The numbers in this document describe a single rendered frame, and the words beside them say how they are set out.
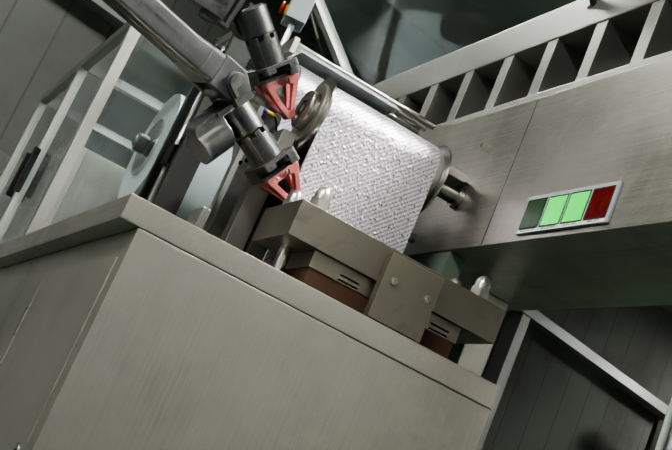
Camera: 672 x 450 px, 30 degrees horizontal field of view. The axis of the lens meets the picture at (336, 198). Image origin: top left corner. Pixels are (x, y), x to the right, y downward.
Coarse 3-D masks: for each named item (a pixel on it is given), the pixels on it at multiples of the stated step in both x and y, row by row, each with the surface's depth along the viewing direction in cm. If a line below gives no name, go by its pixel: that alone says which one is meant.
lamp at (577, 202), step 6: (582, 192) 194; (588, 192) 193; (570, 198) 197; (576, 198) 195; (582, 198) 194; (570, 204) 196; (576, 204) 194; (582, 204) 193; (570, 210) 195; (576, 210) 193; (582, 210) 192; (564, 216) 196; (570, 216) 194; (576, 216) 193
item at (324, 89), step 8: (320, 88) 224; (328, 88) 221; (328, 96) 219; (320, 104) 220; (320, 112) 218; (312, 120) 219; (304, 128) 221; (312, 128) 219; (296, 136) 223; (304, 136) 220; (440, 152) 231; (440, 160) 228; (440, 168) 227; (440, 176) 227; (432, 184) 226
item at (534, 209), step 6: (534, 204) 206; (540, 204) 204; (528, 210) 207; (534, 210) 205; (540, 210) 203; (528, 216) 206; (534, 216) 204; (522, 222) 207; (528, 222) 205; (534, 222) 203
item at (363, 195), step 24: (312, 144) 216; (336, 144) 218; (312, 168) 215; (336, 168) 217; (360, 168) 219; (312, 192) 215; (336, 192) 217; (360, 192) 219; (384, 192) 221; (408, 192) 223; (336, 216) 216; (360, 216) 218; (384, 216) 220; (408, 216) 222; (384, 240) 220
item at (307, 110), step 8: (304, 96) 225; (312, 96) 221; (320, 96) 222; (304, 104) 223; (312, 104) 220; (296, 112) 224; (304, 112) 220; (312, 112) 220; (296, 120) 222; (304, 120) 220; (296, 128) 224
